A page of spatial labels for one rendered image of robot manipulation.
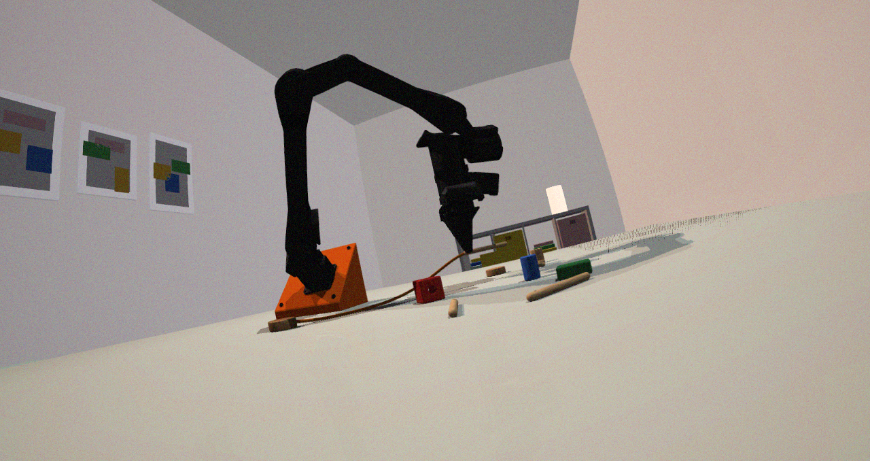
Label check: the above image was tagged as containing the green rectangular block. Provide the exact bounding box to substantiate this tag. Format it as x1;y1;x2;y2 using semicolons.
556;259;592;280

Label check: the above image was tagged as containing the dark blue cylinder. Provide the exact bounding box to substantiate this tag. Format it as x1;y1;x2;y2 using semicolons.
520;254;541;281

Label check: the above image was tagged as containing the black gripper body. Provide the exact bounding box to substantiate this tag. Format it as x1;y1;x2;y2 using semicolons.
434;160;484;222

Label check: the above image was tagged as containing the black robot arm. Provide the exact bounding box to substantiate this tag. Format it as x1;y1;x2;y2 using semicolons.
274;54;503;295

